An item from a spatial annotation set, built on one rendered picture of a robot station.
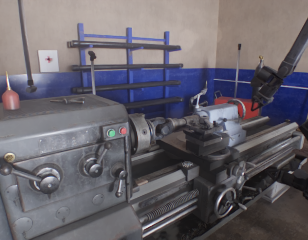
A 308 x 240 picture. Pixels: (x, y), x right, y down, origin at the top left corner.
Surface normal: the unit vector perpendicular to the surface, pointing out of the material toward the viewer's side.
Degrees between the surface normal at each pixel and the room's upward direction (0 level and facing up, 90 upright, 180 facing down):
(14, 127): 45
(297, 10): 90
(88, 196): 90
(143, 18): 90
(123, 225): 32
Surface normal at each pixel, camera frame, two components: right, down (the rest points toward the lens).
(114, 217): 0.31, -0.70
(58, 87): 0.58, 0.22
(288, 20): -0.81, 0.16
